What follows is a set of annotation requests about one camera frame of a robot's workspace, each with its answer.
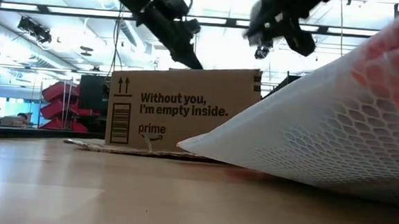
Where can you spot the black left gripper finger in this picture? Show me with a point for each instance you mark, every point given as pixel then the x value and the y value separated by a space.
pixel 188 61

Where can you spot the black ceiling disc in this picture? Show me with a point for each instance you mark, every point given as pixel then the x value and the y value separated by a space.
pixel 86 49

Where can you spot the brown cardboard shipping box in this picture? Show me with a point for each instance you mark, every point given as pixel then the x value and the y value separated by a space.
pixel 187 87

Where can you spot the red storage bin rack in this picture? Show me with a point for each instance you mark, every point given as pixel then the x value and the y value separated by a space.
pixel 56 93

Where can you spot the white mesh pouch orange trim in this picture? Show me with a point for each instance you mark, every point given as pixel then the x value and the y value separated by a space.
pixel 323 133

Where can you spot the black monitor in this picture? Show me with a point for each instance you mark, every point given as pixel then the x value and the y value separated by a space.
pixel 93 91

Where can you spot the black ceiling spotlight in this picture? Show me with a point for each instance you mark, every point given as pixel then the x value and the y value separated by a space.
pixel 262 52

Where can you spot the person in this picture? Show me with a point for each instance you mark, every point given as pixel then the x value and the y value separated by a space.
pixel 21 117

